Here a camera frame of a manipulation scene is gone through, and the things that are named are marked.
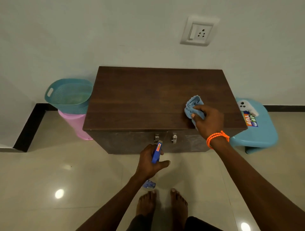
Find orange beaded bracelet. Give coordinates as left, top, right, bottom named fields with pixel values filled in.
left=206, top=130, right=230, bottom=150

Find person's left hand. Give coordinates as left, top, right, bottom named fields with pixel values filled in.
left=135, top=144, right=171, bottom=181

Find colourful stool sticker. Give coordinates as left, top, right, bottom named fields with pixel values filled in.
left=243, top=111, right=259, bottom=127

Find dark wooden cabinet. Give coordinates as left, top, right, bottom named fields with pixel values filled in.
left=82, top=66, right=248, bottom=155

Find person's right forearm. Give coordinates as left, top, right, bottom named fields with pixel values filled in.
left=211, top=138, right=305, bottom=231

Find white handheld controller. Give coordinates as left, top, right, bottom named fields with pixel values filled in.
left=237, top=100, right=259, bottom=117

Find teal plastic basket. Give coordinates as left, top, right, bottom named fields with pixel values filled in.
left=44, top=78, right=94, bottom=115

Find black skirting board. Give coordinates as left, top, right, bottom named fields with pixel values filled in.
left=13, top=103, right=59, bottom=153
left=263, top=105, right=305, bottom=112

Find light blue plastic stool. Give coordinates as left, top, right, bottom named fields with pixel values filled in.
left=229, top=97, right=279, bottom=155

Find pink plastic bin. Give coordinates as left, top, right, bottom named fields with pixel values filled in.
left=58, top=110, right=93, bottom=141

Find black trousers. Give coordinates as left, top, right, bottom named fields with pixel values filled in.
left=126, top=214, right=223, bottom=231

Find blue cloth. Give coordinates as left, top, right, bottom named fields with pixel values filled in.
left=184, top=95, right=205, bottom=128

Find person's left forearm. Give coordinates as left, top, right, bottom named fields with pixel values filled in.
left=76, top=175, right=143, bottom=231

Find person's left foot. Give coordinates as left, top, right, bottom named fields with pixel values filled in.
left=136, top=189, right=158, bottom=218

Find white wall socket plate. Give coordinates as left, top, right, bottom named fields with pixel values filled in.
left=180, top=16, right=220, bottom=47

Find blue-topped spray bottle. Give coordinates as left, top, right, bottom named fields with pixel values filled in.
left=142, top=140, right=163, bottom=190

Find person's right hand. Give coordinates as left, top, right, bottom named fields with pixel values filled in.
left=191, top=104, right=225, bottom=141

